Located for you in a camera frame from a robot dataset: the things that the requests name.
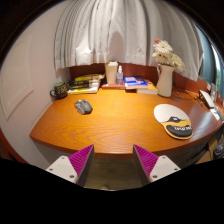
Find white book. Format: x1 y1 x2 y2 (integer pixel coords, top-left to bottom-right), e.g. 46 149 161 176
67 86 100 96

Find blue cover book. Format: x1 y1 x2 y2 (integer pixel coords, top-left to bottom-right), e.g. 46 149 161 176
123 75 149 90

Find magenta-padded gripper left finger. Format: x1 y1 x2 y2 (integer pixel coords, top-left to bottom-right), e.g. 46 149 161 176
45 143 96 188

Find white pleated curtain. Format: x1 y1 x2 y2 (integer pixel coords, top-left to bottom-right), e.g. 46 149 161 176
53 0 205 82

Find orange cover book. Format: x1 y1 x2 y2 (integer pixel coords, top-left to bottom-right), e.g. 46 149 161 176
136 79 159 96

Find white slanted device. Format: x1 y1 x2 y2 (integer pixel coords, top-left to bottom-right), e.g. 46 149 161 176
198 89 217 109

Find cream tumbler cup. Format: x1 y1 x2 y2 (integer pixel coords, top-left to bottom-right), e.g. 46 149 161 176
104 60 119 85

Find white paper sheet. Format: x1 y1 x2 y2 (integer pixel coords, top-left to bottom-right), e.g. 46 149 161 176
210 106 224 123

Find red-brown flat book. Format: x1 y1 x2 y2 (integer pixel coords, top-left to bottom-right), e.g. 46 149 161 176
100 83 126 90

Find white pink flower bouquet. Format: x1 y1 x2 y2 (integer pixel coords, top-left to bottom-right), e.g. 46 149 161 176
151 39 186 73

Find glass window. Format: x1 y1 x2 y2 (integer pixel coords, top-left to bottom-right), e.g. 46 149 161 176
197 26 224 98

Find grey black computer mouse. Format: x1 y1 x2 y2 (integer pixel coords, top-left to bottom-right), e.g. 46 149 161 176
73 99 94 116

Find black yellow-lettered book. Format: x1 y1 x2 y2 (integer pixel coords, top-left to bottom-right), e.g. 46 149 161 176
67 79 101 90

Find white ceramic vase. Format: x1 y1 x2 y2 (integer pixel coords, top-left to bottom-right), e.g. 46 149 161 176
155 63 176 98

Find dark green mug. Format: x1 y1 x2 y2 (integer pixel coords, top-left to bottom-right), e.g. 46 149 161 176
49 81 69 100

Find black cable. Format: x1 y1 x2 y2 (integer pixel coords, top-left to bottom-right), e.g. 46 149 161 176
172 87 202 102

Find clear pump bottle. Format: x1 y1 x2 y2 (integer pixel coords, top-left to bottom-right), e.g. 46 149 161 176
116 65 125 86

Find white yellow black mouse pad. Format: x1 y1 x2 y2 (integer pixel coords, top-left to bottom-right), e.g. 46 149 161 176
153 103 194 141

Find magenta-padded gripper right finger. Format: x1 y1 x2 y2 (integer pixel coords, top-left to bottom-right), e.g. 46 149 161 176
132 144 182 187

